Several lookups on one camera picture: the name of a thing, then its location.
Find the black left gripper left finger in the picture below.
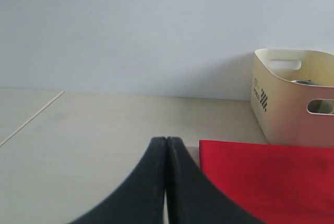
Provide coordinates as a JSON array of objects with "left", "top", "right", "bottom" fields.
[{"left": 72, "top": 137, "right": 167, "bottom": 223}]

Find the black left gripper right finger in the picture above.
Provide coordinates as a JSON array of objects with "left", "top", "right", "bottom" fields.
[{"left": 166, "top": 137, "right": 263, "bottom": 224}]

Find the stainless steel cup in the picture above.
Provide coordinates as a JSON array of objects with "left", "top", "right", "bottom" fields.
[{"left": 293, "top": 80, "right": 333, "bottom": 114}]

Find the red tablecloth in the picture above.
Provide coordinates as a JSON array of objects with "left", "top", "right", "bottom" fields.
[{"left": 199, "top": 140, "right": 333, "bottom": 223}]

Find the cream plastic bin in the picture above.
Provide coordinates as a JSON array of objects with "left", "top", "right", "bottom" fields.
[{"left": 250, "top": 49, "right": 333, "bottom": 147}]

